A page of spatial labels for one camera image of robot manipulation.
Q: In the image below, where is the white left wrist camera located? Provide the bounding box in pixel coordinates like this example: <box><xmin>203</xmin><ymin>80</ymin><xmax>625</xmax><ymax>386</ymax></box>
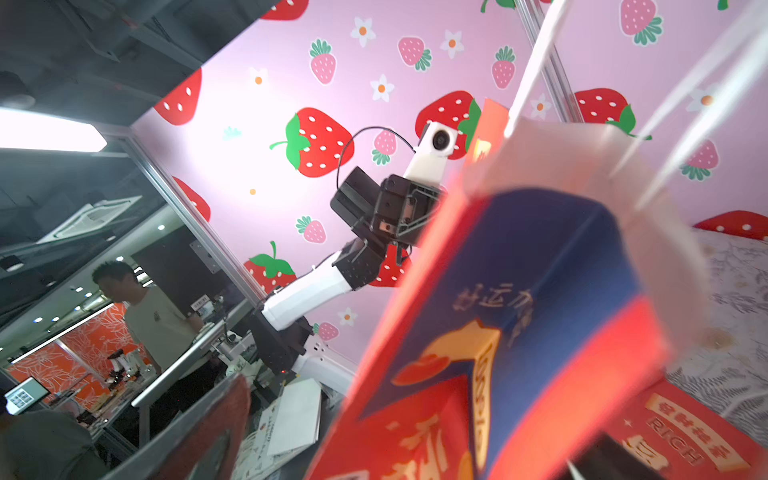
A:
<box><xmin>404</xmin><ymin>122</ymin><xmax>458</xmax><ymax>187</ymax></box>

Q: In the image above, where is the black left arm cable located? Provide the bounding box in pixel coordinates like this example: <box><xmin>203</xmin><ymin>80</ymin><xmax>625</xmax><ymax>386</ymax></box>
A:
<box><xmin>334</xmin><ymin>125</ymin><xmax>418</xmax><ymax>193</ymax></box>

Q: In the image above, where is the red paper bag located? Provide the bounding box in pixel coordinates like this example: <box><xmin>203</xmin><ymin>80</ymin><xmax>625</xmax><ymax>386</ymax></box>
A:
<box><xmin>305</xmin><ymin>0</ymin><xmax>768</xmax><ymax>480</ymax></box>
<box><xmin>604</xmin><ymin>380</ymin><xmax>767</xmax><ymax>479</ymax></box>

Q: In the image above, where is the person in beige shirt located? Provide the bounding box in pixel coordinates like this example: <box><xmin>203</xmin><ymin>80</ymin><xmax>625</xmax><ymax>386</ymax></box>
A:
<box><xmin>92</xmin><ymin>261</ymin><xmax>203</xmax><ymax>373</ymax></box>

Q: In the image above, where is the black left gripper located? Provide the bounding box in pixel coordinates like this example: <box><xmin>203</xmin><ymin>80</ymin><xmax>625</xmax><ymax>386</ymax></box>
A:
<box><xmin>371</xmin><ymin>175</ymin><xmax>446</xmax><ymax>248</ymax></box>

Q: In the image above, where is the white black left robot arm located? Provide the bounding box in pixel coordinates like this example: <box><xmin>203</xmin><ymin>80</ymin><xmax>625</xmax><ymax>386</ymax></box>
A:
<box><xmin>245</xmin><ymin>168</ymin><xmax>445</xmax><ymax>395</ymax></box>

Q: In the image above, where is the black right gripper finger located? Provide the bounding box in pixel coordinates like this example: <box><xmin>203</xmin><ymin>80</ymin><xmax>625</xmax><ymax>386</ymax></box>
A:
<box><xmin>105</xmin><ymin>375</ymin><xmax>251</xmax><ymax>479</ymax></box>

